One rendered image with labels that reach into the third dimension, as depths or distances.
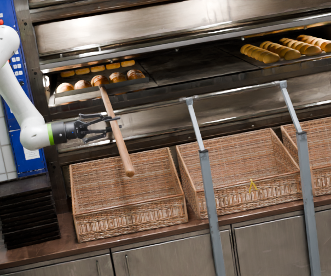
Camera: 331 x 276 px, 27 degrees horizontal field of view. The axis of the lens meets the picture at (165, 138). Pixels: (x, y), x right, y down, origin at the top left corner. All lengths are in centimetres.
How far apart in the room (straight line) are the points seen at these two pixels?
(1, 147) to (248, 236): 139
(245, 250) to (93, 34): 136
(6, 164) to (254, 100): 140
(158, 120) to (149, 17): 56
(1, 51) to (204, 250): 142
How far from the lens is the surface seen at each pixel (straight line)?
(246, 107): 384
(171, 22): 370
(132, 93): 372
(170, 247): 340
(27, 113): 301
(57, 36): 367
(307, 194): 341
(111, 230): 338
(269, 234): 348
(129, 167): 222
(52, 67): 353
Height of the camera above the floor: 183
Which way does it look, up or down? 14 degrees down
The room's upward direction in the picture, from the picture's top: 9 degrees counter-clockwise
